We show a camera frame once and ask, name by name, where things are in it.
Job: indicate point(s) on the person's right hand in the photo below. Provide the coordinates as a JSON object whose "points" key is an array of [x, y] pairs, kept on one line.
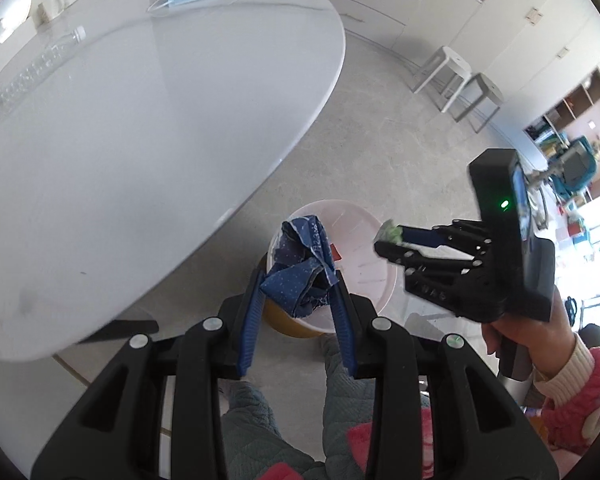
{"points": [[545, 335]]}

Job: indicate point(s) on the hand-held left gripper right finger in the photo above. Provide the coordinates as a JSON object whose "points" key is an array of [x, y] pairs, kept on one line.
{"points": [[342, 332]]}

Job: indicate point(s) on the small white box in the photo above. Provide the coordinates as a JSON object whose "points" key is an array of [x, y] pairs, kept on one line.
{"points": [[55, 5]]}

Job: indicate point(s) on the green white wrapper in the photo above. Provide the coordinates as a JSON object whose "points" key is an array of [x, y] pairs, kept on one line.
{"points": [[391, 232]]}

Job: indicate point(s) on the open storage shelf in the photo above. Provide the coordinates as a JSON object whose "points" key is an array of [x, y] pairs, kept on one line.
{"points": [[575, 105]]}

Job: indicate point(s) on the white plastic stool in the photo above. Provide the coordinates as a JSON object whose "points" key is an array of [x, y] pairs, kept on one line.
{"points": [[452, 62]]}

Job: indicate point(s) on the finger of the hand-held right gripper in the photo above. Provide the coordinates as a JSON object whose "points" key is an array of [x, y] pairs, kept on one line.
{"points": [[420, 235], [395, 254]]}

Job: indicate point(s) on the red packet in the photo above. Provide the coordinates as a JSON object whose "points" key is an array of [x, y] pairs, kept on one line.
{"points": [[334, 252]]}

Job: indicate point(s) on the white oval table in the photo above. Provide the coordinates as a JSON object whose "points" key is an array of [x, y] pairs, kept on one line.
{"points": [[155, 135]]}

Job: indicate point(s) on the grey plastic stool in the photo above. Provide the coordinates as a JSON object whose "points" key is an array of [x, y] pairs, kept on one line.
{"points": [[485, 85]]}

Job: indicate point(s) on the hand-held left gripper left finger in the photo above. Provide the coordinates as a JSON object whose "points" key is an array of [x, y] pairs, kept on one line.
{"points": [[247, 330]]}

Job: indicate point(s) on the person's right forearm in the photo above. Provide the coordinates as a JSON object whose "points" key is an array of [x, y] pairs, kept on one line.
{"points": [[580, 400]]}

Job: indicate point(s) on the teal grey floor appliance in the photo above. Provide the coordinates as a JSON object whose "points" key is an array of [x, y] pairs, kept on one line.
{"points": [[577, 162]]}

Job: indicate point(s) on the white tall cupboard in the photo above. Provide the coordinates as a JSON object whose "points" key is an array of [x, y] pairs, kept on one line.
{"points": [[540, 50]]}

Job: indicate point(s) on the white plastic bin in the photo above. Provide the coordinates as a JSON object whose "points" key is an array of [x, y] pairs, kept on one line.
{"points": [[360, 240]]}

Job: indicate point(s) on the clear plastic bottle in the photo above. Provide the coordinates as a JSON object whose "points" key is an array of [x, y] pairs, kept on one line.
{"points": [[35, 67]]}

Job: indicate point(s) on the blue dotted cloth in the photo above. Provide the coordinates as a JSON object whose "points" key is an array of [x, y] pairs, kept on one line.
{"points": [[305, 280]]}

